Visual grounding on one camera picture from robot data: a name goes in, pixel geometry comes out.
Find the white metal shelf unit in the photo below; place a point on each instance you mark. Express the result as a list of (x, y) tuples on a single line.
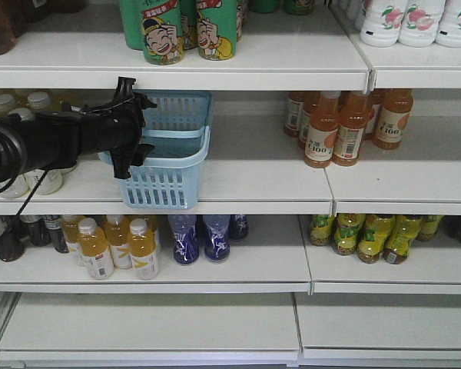
[(340, 266)]

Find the pale green drink bottle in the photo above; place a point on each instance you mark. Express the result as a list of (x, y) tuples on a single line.
[(11, 184), (53, 179), (49, 101)]

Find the orange vitamin drink bottle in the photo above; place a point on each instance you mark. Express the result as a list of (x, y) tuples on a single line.
[(116, 229), (95, 249), (142, 249)]

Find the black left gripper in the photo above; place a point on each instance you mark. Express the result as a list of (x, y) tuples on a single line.
[(118, 130)]

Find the light blue plastic basket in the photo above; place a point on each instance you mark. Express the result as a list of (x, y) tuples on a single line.
[(169, 180)]

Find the green cartoon drink can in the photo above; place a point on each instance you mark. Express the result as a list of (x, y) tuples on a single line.
[(161, 31), (216, 29)]

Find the yellow lemon tea bottle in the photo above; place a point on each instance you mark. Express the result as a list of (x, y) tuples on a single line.
[(397, 247), (320, 229), (346, 232), (377, 228)]

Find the orange juice glass bottle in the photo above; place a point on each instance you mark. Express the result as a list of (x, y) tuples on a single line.
[(353, 117), (395, 112), (322, 133)]

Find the white peach drink bottle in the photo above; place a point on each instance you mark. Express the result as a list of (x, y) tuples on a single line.
[(381, 26), (420, 22), (449, 30)]

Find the dark drink bottle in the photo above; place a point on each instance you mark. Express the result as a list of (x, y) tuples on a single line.
[(37, 231), (11, 247), (53, 223)]

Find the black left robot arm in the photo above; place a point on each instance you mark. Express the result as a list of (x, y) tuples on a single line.
[(55, 139)]

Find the blue sports drink bottle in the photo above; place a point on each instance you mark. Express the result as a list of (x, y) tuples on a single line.
[(239, 227), (217, 244), (185, 249)]

